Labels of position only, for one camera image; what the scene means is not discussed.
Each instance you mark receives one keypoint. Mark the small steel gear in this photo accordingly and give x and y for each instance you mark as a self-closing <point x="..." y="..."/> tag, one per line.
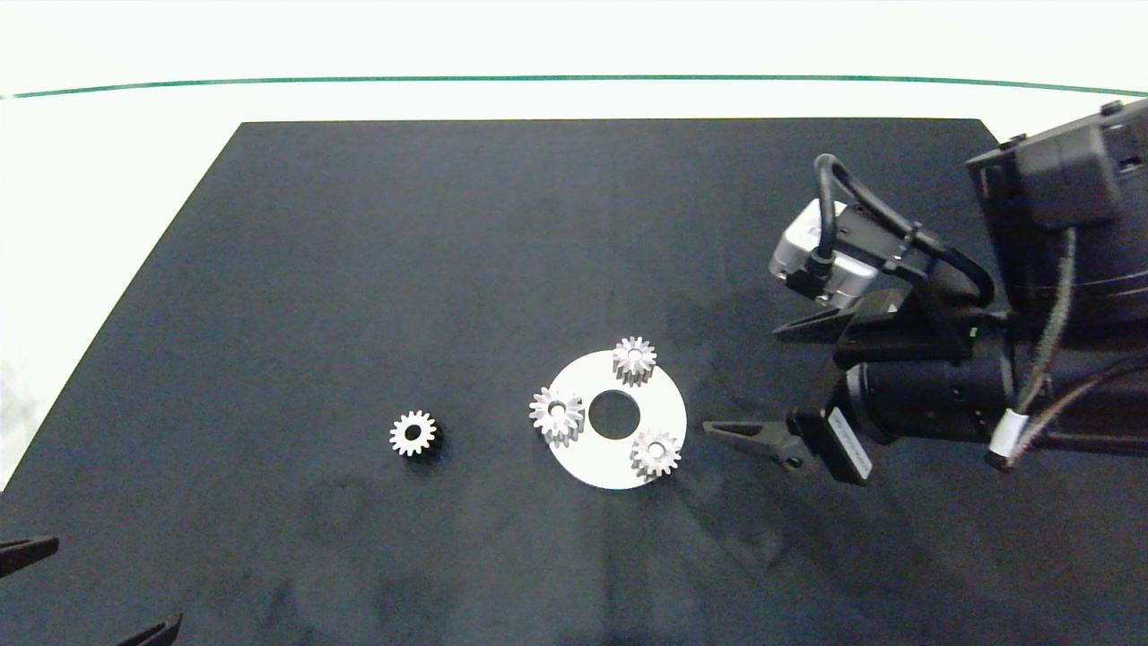
<point x="623" y="361"/>
<point x="643" y="455"/>
<point x="401" y="434"/>

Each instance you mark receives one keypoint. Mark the large steel gear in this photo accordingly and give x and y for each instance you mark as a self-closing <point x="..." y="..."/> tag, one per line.
<point x="543" y="414"/>

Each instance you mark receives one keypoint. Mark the round white plate with pins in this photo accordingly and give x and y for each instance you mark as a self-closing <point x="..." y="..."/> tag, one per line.
<point x="599" y="458"/>

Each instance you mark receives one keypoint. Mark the dark rectangular mat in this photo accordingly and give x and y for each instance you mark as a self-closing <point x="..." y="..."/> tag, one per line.
<point x="359" y="269"/>

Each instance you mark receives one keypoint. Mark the silver boxy wrist camera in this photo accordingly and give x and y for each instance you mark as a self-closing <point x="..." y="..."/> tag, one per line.
<point x="794" y="247"/>

